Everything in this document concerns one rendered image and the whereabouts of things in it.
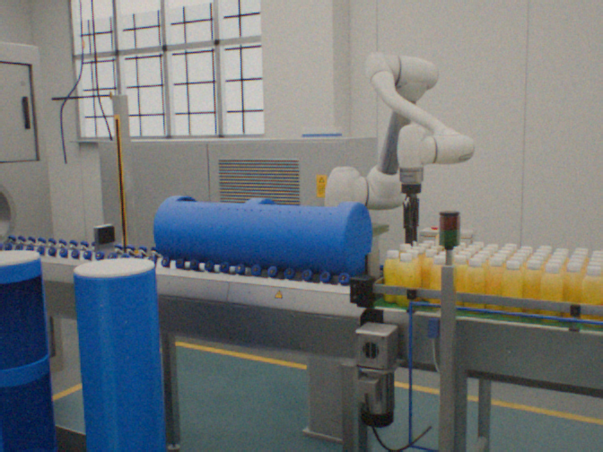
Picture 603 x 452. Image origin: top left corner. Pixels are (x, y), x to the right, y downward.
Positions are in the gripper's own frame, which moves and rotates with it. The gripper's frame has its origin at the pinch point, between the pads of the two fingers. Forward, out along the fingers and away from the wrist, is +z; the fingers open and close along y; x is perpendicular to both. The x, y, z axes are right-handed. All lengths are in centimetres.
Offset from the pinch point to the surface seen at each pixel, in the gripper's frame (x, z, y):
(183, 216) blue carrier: -89, -7, 22
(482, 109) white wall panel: -32, -52, -265
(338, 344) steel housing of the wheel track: -21.8, 39.6, 19.3
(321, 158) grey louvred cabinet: -105, -22, -141
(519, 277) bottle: 43, 7, 26
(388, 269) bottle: -0.3, 7.9, 23.7
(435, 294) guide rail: 18.3, 13.4, 30.7
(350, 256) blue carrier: -17.0, 5.3, 18.6
